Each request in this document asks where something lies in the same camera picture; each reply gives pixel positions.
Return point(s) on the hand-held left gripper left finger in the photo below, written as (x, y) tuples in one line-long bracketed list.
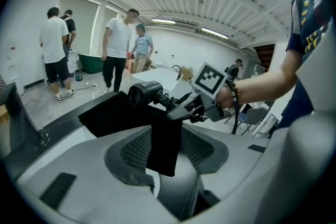
[(86, 165)]

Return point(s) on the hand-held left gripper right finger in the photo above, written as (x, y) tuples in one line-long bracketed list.
[(249, 165)]

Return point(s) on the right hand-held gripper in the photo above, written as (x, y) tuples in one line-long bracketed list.
[(208, 80)]

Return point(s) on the black cloth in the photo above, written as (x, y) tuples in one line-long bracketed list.
[(118, 118)]

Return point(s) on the person's right forearm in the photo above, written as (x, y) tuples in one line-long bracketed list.
[(257, 86)]

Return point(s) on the cardboard box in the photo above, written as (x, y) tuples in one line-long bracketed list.
[(132, 65), (187, 73)]

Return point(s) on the black bathtub faucet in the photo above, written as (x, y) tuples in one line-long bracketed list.
[(179, 70)]

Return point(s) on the blue cushioned chair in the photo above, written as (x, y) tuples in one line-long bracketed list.
[(253, 116)]

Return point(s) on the ceiling tube light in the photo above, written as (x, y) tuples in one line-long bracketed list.
[(215, 33), (162, 21)]

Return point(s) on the dark plastic bucket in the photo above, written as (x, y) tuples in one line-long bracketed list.
[(78, 76)]

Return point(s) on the dark wooden staircase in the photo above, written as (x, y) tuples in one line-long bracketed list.
[(265, 56)]

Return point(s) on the dark green bathtub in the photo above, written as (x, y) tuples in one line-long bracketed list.
[(90, 63)]

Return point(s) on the white cabinet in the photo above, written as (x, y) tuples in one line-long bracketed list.
[(73, 60)]

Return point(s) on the white water dispenser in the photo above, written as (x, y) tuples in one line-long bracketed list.
[(11, 65)]

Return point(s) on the person's navy jersey torso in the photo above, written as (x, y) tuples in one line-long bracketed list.
[(312, 21)]

